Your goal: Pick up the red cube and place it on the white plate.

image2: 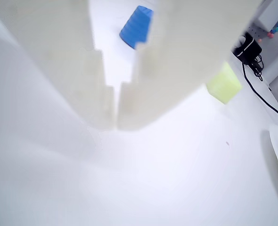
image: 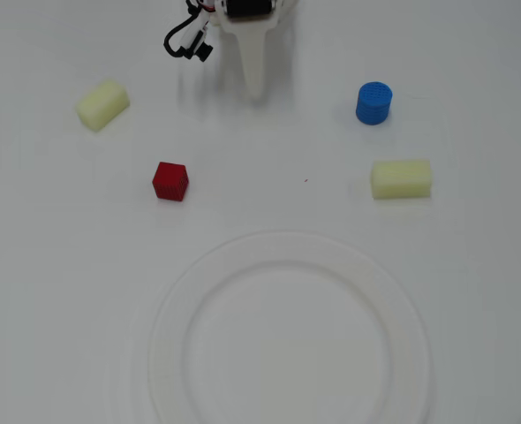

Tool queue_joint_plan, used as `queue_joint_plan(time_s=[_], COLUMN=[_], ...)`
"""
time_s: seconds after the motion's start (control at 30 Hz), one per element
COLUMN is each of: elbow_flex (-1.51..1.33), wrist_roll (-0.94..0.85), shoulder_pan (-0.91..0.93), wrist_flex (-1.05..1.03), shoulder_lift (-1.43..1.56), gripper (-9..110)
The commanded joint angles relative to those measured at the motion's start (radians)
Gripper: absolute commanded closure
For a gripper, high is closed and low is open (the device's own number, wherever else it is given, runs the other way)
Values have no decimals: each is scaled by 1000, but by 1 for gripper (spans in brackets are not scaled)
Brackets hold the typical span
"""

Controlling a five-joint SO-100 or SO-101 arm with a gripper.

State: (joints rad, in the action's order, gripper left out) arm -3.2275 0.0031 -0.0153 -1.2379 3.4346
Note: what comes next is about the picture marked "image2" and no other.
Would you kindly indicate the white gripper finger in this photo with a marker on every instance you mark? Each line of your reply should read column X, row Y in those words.
column 47, row 47
column 181, row 47

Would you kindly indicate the pale yellow-green foam block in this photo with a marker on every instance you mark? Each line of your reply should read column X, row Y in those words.
column 223, row 87

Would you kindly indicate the blue ribbed cup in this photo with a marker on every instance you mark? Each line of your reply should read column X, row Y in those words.
column 136, row 26

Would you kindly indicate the black desktop speaker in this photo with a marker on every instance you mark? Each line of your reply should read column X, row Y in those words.
column 252, row 47

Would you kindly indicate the grey perforated panel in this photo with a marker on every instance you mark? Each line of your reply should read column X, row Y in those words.
column 256, row 32

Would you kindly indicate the white box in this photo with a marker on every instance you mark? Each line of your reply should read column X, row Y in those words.
column 273, row 14

